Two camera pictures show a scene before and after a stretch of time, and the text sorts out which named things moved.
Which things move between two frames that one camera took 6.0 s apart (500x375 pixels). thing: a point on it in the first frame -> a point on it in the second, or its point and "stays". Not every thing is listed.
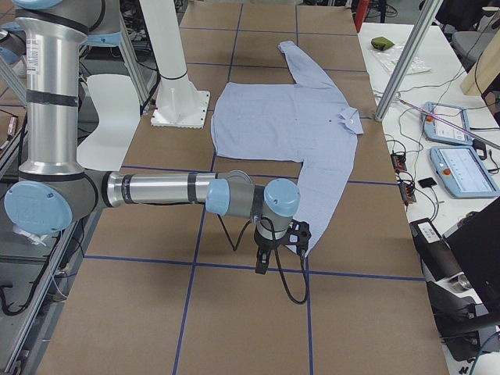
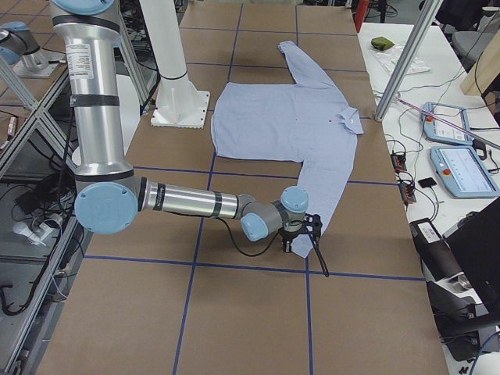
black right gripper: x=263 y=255 -> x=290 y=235
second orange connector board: x=407 y=193 stays
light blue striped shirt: x=305 y=119 stays
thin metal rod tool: x=457 y=127 stays
